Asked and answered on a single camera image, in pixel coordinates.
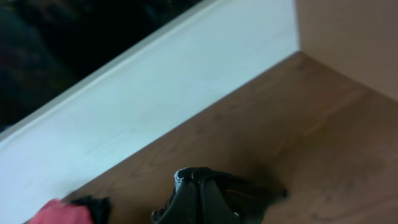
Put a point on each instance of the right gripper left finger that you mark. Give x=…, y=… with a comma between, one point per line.
x=182, y=206

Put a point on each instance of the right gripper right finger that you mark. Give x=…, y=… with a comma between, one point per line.
x=214, y=208

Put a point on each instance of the black printed cycling jersey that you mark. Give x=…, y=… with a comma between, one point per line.
x=246, y=199

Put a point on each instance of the navy folded garment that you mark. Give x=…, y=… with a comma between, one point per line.
x=100, y=208

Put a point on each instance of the red folded shirt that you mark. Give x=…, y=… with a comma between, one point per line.
x=57, y=212

